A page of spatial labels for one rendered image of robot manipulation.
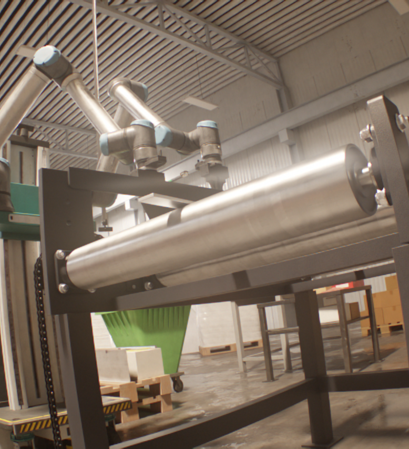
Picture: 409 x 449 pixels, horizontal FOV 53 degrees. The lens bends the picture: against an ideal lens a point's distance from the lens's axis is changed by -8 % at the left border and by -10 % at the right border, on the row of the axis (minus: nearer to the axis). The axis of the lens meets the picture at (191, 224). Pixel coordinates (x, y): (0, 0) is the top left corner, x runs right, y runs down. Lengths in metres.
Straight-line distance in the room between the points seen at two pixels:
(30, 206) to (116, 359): 1.44
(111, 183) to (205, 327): 7.02
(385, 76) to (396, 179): 11.56
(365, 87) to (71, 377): 11.56
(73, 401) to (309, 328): 1.20
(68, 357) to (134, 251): 0.42
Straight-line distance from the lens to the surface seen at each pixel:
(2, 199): 2.16
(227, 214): 0.75
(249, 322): 8.40
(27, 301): 2.39
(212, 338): 8.32
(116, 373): 3.38
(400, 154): 0.58
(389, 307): 7.06
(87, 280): 1.12
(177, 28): 12.91
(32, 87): 2.05
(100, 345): 5.20
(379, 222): 0.93
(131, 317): 4.01
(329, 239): 0.99
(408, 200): 0.57
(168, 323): 4.18
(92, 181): 1.36
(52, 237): 1.25
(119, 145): 1.72
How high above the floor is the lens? 0.69
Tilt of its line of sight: 12 degrees up
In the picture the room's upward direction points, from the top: 7 degrees counter-clockwise
